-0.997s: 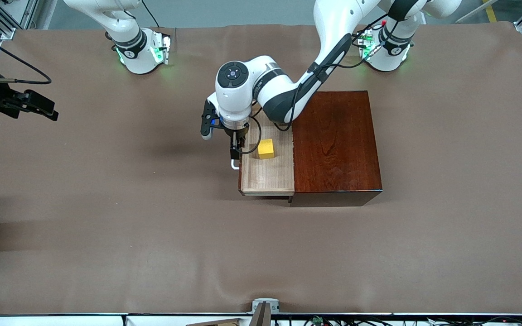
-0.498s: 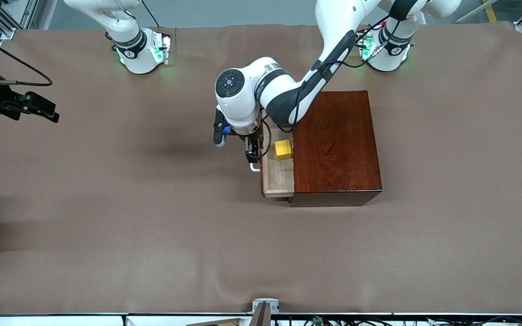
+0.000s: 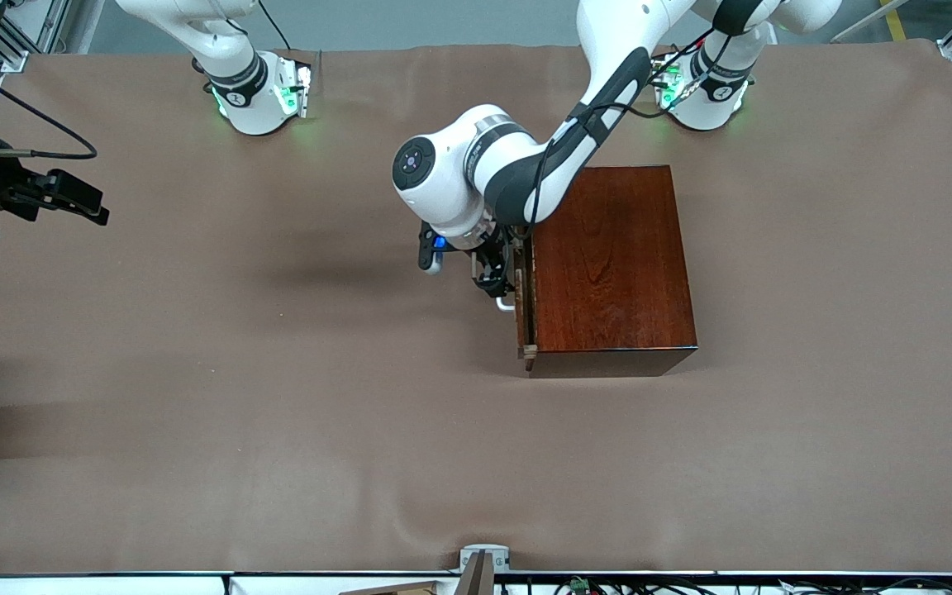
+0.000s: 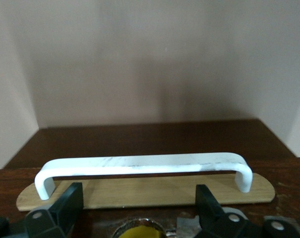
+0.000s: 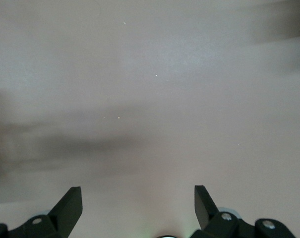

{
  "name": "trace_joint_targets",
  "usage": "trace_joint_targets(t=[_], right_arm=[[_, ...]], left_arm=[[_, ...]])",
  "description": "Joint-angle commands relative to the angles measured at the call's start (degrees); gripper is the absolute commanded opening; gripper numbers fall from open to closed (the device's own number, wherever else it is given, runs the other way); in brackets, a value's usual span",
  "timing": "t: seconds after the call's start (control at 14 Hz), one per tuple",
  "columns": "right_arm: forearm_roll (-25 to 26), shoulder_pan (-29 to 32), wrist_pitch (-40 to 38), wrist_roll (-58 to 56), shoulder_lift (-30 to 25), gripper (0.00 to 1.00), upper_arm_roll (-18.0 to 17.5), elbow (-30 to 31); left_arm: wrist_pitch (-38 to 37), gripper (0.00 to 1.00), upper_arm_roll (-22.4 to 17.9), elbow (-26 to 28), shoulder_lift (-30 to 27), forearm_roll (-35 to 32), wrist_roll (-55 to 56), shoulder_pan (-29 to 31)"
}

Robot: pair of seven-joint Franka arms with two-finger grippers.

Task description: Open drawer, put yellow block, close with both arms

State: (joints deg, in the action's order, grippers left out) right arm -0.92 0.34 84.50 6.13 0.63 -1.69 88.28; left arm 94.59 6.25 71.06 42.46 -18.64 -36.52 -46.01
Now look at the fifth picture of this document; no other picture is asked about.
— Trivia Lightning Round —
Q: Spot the brown table cloth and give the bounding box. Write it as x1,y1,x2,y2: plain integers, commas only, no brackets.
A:
0,0,300,238

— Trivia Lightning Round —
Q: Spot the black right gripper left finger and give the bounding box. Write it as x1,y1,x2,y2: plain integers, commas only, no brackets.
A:
0,186,84,238

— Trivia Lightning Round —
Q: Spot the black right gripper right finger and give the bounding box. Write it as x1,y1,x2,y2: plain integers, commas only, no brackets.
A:
190,185,296,238

